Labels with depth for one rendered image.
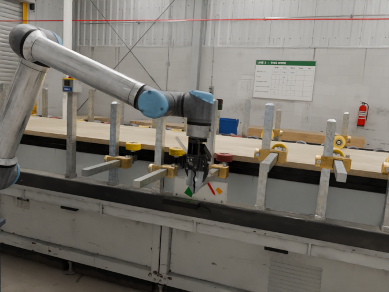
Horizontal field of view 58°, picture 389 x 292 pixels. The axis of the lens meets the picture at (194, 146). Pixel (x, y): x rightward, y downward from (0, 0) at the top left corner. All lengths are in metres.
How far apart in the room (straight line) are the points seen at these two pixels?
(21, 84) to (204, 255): 1.24
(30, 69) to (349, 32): 7.85
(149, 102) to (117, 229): 1.21
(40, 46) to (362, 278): 1.71
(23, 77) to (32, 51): 0.20
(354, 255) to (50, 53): 1.41
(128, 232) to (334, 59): 7.23
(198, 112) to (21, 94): 0.72
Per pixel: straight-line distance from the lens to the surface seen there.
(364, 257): 1.67
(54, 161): 2.32
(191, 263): 2.07
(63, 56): 1.30
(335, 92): 8.64
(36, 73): 1.54
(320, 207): 1.56
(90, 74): 1.24
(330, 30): 8.81
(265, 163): 1.26
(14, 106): 1.58
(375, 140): 8.66
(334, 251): 1.65
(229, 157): 1.68
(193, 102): 1.24
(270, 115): 1.51
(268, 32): 9.09
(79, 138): 2.13
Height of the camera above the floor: 1.19
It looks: 8 degrees down
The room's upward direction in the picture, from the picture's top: 4 degrees clockwise
